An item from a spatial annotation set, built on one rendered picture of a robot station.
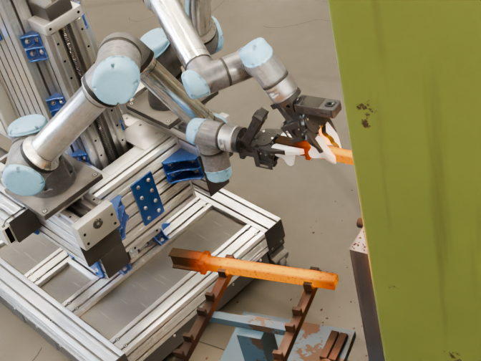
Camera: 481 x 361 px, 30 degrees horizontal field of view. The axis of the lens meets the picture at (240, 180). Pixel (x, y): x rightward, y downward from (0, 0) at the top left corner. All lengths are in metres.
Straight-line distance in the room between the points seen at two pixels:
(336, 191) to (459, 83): 2.37
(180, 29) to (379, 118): 0.99
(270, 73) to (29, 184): 0.77
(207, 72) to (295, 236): 1.42
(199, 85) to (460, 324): 0.90
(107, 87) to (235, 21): 2.73
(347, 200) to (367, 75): 2.26
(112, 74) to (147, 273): 1.14
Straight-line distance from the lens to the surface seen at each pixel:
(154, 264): 3.28
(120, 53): 2.33
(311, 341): 2.24
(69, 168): 2.75
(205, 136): 2.43
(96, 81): 2.30
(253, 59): 2.16
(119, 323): 3.13
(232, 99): 4.35
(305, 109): 2.19
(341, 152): 2.26
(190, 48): 2.29
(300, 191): 3.73
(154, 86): 2.49
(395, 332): 1.83
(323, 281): 1.99
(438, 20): 1.30
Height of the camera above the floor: 2.41
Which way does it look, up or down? 39 degrees down
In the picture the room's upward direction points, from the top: 15 degrees counter-clockwise
